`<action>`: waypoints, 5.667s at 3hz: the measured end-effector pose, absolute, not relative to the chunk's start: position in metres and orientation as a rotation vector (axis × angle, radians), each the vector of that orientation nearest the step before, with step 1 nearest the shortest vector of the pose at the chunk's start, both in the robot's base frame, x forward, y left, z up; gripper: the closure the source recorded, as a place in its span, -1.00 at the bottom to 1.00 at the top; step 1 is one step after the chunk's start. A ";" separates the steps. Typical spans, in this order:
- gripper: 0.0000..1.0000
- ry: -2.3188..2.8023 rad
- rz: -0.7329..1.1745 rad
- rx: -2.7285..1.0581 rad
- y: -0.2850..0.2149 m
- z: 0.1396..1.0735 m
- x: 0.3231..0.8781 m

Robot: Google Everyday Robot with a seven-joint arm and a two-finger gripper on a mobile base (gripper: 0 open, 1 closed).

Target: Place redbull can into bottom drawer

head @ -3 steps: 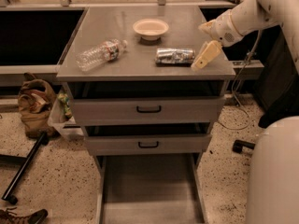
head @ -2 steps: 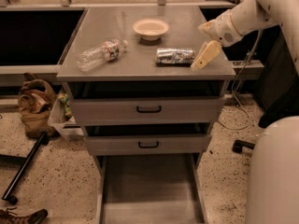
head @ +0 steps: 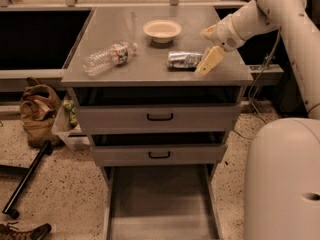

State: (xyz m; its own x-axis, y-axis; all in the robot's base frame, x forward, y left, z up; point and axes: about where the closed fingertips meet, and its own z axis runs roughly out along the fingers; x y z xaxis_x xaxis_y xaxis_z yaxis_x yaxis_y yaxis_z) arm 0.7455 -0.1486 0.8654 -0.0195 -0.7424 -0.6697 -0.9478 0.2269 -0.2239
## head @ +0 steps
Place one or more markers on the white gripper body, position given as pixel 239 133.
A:
pixel 224 34

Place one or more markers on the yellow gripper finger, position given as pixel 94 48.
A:
pixel 210 59
pixel 209 33

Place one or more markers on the silver redbull can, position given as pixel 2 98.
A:
pixel 183 59

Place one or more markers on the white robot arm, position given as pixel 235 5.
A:
pixel 282 176

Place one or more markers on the top grey drawer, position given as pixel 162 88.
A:
pixel 157 119

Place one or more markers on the grey drawer cabinet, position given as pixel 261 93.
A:
pixel 146 80

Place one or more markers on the middle grey drawer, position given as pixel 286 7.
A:
pixel 146 155

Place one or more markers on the bottom grey open drawer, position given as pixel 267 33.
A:
pixel 173 202

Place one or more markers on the white paper bowl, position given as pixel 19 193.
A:
pixel 162 31

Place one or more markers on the clear plastic water bottle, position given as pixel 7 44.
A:
pixel 107 58

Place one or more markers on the green snack package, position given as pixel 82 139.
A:
pixel 69 108

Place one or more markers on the clear plastic bin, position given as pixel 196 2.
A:
pixel 71 136

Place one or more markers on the black chair base leg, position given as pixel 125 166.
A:
pixel 25 174

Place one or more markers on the brown shoe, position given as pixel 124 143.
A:
pixel 10 232

